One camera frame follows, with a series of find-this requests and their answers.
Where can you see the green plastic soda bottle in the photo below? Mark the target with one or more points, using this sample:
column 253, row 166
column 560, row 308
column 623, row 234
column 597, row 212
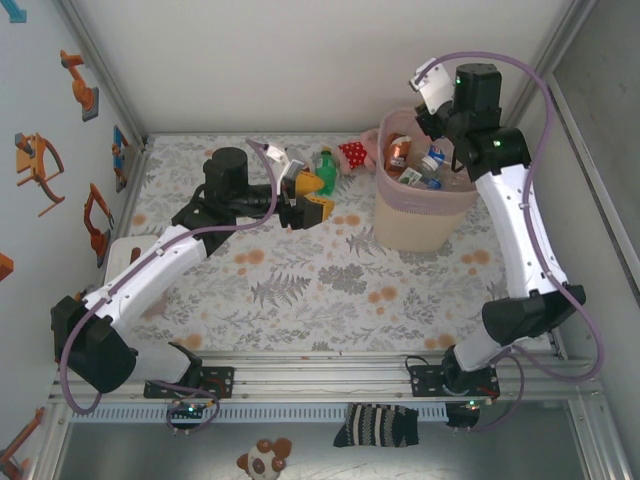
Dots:
column 327, row 167

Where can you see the clear bottle blue label white cap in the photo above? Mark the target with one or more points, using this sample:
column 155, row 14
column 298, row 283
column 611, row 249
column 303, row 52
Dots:
column 436, row 156

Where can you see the brown coffee drink bottle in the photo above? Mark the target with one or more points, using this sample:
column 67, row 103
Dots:
column 400, row 159

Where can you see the clear bottle green white label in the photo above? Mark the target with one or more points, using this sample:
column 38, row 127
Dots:
column 410, row 177

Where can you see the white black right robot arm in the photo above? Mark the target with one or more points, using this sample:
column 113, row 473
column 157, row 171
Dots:
column 520, row 240

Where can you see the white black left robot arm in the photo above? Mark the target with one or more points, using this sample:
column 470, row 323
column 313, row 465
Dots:
column 145, row 270

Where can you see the pink plastic bin liner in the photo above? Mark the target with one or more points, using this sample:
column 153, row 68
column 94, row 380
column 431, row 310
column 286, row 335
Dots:
column 400, row 197

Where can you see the beige slatted waste bin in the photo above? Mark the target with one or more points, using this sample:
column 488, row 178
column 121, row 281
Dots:
column 405, row 230

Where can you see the pink plush toy polka-dot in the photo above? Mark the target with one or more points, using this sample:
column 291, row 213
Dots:
column 352, row 154

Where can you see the blue orange robot sticker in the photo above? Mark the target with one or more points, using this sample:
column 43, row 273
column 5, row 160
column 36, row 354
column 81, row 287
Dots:
column 119, row 150

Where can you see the brown stick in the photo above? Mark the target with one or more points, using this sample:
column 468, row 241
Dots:
column 135, row 255

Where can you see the white plastic box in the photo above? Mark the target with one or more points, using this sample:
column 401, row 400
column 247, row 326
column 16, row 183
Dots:
column 120, row 255

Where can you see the orange claw robot sticker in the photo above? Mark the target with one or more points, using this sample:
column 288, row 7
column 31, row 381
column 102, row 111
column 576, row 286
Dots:
column 27, row 157

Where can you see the black white striped sock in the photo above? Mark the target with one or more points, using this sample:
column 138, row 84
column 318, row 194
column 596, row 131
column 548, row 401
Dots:
column 375, row 425

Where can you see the small controller circuit board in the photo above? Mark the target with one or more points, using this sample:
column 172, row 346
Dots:
column 462, row 415
column 187, row 410

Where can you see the brown white panda plush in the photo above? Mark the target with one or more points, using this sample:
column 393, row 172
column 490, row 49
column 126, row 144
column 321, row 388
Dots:
column 260, row 462

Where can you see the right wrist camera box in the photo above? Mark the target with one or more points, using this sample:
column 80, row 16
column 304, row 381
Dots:
column 435, row 90

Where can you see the aluminium frame post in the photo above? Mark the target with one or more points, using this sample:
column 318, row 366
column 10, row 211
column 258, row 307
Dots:
column 107, row 85
column 545, row 65

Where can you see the aluminium side rail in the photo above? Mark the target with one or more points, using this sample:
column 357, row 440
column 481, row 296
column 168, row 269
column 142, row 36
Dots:
column 134, row 172

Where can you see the white window frame bar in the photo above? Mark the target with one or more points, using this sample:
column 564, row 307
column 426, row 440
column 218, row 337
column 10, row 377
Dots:
column 575, row 140

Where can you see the long aluminium frame rail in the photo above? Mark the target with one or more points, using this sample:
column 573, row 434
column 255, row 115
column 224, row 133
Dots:
column 325, row 380

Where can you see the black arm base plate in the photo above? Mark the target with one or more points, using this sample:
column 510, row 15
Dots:
column 220, row 380
column 425, row 382

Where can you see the orange block wall sticker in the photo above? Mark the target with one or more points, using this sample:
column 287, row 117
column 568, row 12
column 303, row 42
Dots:
column 4, row 265

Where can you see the blue wall sticker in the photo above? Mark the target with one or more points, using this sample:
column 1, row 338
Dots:
column 17, row 14

